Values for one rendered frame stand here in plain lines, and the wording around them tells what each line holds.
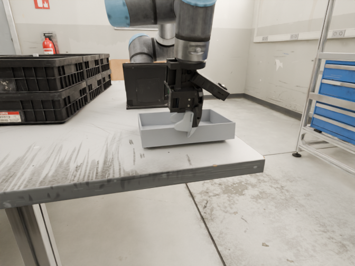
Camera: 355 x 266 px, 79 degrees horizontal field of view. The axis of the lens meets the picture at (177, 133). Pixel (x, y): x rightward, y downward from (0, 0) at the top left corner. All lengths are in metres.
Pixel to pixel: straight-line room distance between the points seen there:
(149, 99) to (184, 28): 0.60
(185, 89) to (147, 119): 0.30
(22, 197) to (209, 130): 0.46
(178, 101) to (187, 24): 0.17
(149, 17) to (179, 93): 0.18
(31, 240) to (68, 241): 0.72
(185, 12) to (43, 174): 0.46
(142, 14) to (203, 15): 0.15
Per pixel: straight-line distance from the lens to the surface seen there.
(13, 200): 0.56
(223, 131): 0.63
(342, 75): 2.04
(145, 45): 1.14
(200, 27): 0.46
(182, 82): 0.51
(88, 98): 1.18
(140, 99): 1.02
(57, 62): 0.88
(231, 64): 4.58
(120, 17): 0.55
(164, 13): 0.55
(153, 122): 0.78
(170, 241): 1.29
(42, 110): 0.92
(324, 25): 2.19
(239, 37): 4.62
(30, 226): 0.67
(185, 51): 0.47
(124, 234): 1.36
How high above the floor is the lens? 0.96
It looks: 21 degrees down
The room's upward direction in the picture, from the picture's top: straight up
